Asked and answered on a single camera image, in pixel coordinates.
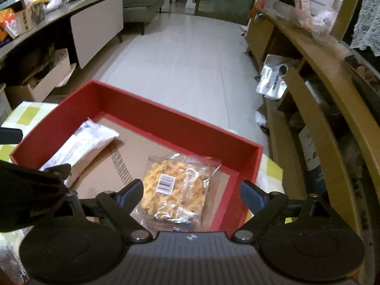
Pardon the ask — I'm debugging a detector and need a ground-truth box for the open cardboard box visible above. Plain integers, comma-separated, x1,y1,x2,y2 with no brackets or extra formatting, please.
6,55,76,104

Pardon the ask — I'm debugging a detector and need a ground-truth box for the grey sideboard cabinet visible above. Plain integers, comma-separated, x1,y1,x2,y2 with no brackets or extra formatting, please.
0,0,124,101

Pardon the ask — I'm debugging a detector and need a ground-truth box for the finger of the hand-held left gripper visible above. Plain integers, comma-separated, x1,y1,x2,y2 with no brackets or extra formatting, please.
0,127,24,147
40,164,72,182

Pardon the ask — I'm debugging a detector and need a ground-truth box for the green sofa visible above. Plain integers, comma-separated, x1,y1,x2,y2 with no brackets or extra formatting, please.
122,0,167,36

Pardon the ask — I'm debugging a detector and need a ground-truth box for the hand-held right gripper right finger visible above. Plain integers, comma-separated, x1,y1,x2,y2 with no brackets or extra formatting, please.
232,180,351,242

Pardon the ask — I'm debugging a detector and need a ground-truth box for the red cardboard box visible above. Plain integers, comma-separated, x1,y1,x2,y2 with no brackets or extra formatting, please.
9,80,264,232

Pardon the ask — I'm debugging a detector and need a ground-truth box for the silver foil bag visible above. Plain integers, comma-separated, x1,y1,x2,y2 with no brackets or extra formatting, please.
256,62,293,99

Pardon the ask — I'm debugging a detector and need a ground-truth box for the orange snack box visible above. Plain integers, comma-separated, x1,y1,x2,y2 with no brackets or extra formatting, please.
0,7,19,43

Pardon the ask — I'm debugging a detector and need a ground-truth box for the yellow checked tablecloth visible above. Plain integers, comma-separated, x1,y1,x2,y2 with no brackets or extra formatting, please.
0,101,285,285

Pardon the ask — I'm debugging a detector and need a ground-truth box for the white printed carton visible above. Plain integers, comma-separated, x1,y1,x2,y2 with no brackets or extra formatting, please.
15,4,46,38

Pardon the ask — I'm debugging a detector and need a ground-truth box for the red white small box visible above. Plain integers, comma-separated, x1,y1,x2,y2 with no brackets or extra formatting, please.
294,0,311,15

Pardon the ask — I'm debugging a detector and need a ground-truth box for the white snack packet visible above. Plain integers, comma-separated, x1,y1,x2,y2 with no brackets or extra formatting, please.
38,119,120,187

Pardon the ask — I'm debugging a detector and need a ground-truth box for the clear waffle cookie packet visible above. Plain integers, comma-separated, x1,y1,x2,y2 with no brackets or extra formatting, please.
131,153,223,232

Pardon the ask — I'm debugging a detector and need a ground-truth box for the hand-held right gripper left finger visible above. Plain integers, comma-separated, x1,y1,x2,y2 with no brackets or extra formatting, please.
44,179,153,242

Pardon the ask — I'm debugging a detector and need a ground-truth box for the wooden shelf unit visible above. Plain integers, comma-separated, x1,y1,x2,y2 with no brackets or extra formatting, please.
246,3,380,285

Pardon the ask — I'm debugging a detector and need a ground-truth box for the white lace curtain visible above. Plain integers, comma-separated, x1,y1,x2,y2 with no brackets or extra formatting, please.
350,0,380,57

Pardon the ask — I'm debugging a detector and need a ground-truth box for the clear plastic bag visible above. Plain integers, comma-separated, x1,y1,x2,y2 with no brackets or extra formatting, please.
297,9,339,39

